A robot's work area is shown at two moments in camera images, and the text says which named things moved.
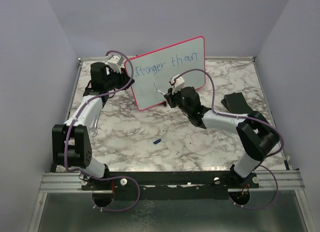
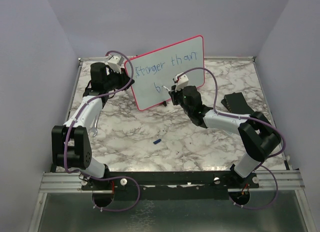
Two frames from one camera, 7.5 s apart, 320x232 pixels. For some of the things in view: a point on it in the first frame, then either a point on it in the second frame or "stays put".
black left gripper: x=123 y=77 stays put
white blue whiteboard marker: x=161 y=91 → x=166 y=88
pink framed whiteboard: x=153 y=71 stays put
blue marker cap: x=157 y=141 stays put
